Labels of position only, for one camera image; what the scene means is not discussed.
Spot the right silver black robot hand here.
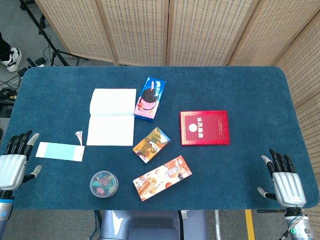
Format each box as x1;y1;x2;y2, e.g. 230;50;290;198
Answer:
257;148;307;209

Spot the blue felt table mat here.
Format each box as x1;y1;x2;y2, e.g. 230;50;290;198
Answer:
0;65;320;211

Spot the light blue tasselled bookmark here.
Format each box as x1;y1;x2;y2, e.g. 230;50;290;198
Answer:
35;129;86;163

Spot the white black sneaker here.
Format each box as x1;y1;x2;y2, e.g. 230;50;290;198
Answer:
0;47;23;73

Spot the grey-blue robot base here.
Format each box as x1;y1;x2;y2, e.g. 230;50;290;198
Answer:
99;209;208;240

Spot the white notebook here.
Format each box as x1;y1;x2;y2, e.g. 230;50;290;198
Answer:
86;88;137;147

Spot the red certificate folder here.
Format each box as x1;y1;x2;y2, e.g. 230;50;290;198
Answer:
179;110;231;146

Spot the white table leg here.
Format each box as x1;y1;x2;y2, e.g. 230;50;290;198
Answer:
214;209;222;240

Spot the black tripod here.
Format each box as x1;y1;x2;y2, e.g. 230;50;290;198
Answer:
18;0;89;67

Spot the clear tub of binder clips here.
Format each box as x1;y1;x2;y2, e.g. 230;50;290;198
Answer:
89;170;120;199

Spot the black trouser leg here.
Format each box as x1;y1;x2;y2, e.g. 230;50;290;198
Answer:
0;31;12;61

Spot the blue cookie box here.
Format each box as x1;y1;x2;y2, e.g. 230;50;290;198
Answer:
133;76;167;123

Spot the orange yellow snack box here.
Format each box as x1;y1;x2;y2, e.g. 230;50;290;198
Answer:
132;126;172;164

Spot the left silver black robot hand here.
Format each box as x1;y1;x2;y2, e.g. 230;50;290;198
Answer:
0;129;43;191

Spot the floor cable bundle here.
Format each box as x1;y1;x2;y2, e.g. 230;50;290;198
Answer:
0;67;29;118

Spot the long orange egg roll box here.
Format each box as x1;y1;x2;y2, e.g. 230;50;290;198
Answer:
132;155;193;202

